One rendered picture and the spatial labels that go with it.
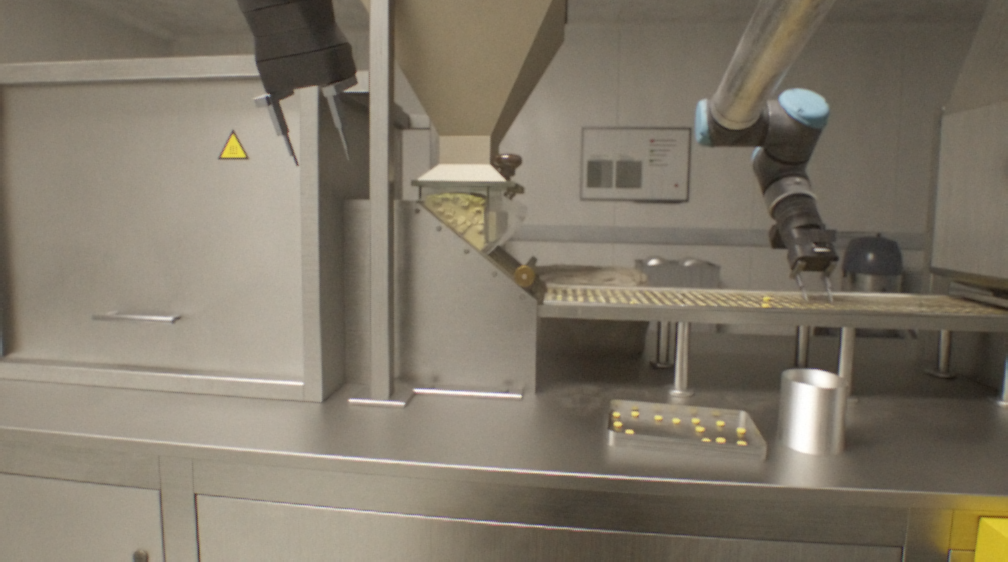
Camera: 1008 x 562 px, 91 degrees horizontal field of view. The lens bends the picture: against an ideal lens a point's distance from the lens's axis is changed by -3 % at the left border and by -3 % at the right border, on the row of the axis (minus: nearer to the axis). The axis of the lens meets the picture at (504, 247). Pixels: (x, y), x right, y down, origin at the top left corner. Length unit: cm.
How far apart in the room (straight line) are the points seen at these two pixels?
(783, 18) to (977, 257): 60
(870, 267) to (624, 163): 204
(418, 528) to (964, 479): 66
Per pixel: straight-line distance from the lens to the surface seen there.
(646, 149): 473
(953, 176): 126
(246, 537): 84
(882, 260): 472
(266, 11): 49
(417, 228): 88
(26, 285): 123
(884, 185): 541
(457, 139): 93
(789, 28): 83
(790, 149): 115
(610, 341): 115
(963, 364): 135
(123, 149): 108
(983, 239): 120
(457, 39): 90
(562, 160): 467
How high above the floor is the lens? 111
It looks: 4 degrees down
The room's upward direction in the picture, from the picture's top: 1 degrees clockwise
